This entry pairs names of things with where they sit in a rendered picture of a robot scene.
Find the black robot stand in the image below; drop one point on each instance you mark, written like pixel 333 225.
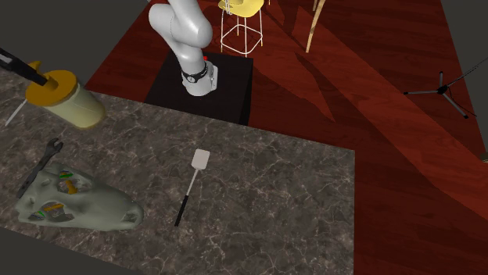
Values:
pixel 225 87

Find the black wrench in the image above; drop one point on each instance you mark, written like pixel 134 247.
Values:
pixel 44 160

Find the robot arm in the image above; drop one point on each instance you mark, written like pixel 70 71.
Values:
pixel 186 34

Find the tan wooden chair leg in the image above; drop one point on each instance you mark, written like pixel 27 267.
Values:
pixel 313 30

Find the thin white stick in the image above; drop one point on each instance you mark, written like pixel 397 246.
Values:
pixel 15 112

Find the pale green skull-shaped holder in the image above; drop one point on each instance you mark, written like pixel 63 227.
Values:
pixel 103 205

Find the pale container with yellow lid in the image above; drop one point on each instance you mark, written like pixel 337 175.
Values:
pixel 82 106

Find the grey tripod stand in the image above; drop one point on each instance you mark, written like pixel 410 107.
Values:
pixel 442 90

